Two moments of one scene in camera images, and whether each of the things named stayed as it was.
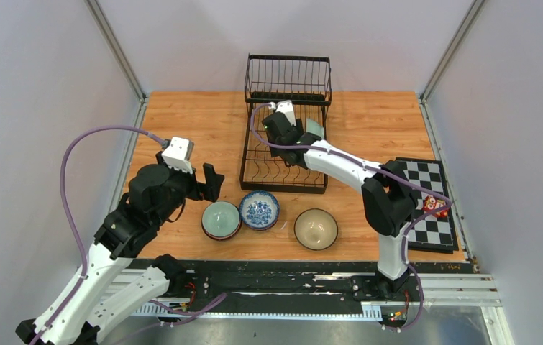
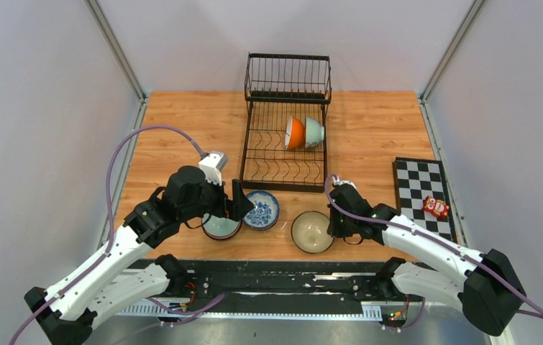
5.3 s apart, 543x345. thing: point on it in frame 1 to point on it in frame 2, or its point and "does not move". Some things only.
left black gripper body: x=184 y=185 to x=213 y=199
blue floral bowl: x=259 y=210 does not move
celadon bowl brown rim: x=313 y=127 does not move
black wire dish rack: x=288 y=97 does not move
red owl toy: x=431 y=203 does not move
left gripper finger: x=211 y=177 to x=239 y=196
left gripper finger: x=213 y=184 to x=239 y=208
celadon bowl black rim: x=221 y=221 does not move
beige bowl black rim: x=316 y=229 does not move
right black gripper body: x=277 y=152 to x=349 y=223
